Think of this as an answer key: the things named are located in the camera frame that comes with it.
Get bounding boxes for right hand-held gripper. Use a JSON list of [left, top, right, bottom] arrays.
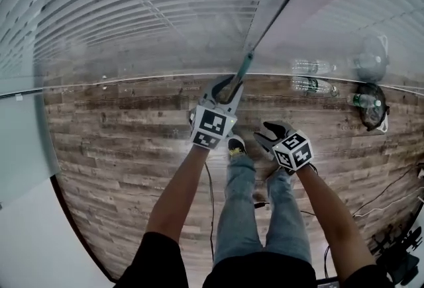
[[252, 120, 315, 177]]

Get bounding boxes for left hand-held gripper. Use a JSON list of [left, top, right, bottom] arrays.
[[188, 74, 245, 151]]

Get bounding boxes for silver pole with teal grip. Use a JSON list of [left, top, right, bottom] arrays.
[[228, 50, 256, 99]]

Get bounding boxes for person's right forearm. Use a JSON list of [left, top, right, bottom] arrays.
[[294, 162, 378, 278]]

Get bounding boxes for person's left forearm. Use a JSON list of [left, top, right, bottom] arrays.
[[145, 145, 212, 242]]

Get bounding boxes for person's left shoe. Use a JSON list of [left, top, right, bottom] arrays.
[[227, 134, 247, 158]]

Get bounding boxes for clear green-label water bottle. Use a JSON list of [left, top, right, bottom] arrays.
[[351, 92, 383, 109], [290, 75, 337, 96]]

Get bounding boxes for person's grey trousers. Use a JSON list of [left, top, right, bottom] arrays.
[[213, 153, 313, 267]]

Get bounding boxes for dark translucent plastic bag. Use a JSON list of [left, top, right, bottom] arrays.
[[350, 81, 391, 133]]

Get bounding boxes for person's black shirt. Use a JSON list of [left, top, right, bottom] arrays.
[[113, 231, 399, 288]]

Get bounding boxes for black office chair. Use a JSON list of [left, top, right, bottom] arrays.
[[372, 224, 423, 286]]

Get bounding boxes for black floor cable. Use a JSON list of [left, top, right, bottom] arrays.
[[351, 162, 424, 218]]

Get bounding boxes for white floor cable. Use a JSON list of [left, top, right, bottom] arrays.
[[352, 186, 424, 218]]

